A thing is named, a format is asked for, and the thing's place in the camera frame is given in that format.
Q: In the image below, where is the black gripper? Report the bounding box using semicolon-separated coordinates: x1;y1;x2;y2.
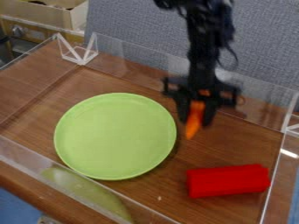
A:
161;0;239;127

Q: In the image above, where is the orange toy carrot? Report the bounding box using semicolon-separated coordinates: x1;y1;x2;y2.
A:
184;100;205;140

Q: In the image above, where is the green round plate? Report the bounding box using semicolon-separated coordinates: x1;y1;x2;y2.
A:
53;93;176;180

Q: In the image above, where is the red rectangular block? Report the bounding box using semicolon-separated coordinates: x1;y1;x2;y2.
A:
187;164;269;198

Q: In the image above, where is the cardboard box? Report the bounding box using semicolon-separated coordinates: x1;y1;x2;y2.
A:
0;0;89;30

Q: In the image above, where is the wooden shelf with knob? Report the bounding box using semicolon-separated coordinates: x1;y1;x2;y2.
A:
0;15;85;43

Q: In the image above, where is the clear acrylic tray wall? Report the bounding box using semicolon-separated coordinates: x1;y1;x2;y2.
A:
0;34;299;224

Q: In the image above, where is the clear acrylic corner bracket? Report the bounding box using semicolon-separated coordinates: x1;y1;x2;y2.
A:
56;34;99;66

